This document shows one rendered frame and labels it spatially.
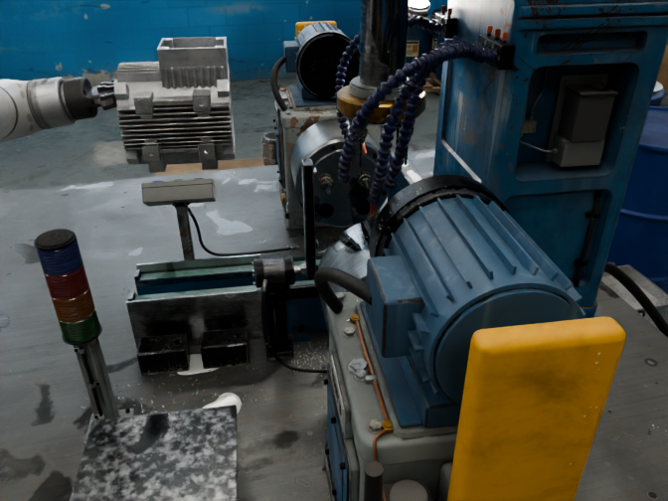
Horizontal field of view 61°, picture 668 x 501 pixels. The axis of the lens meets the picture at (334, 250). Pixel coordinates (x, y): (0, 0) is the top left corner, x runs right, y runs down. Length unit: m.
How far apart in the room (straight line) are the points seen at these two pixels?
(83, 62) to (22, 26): 0.62
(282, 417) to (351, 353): 0.45
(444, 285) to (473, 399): 0.12
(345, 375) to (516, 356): 0.29
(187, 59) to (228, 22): 5.66
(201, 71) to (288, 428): 0.68
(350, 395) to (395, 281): 0.16
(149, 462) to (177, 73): 0.66
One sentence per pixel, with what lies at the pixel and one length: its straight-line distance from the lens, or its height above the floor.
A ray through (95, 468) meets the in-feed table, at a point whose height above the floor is 0.92.
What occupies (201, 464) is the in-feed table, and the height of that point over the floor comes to 0.92.
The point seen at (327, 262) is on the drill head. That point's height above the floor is 1.10.
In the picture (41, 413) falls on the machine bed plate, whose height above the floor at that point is 0.80.
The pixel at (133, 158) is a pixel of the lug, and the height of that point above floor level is 1.25.
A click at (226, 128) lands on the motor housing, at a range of 1.10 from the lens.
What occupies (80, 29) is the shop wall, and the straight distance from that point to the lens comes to 6.84.
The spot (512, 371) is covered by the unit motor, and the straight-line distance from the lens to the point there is 0.50.
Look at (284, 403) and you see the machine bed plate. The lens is 1.19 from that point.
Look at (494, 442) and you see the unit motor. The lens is 0.56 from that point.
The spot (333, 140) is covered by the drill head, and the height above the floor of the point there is 1.16.
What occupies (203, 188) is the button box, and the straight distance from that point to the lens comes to 1.45.
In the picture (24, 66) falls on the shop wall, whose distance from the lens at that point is 7.02.
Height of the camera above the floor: 1.65
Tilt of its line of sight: 31 degrees down
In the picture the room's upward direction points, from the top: straight up
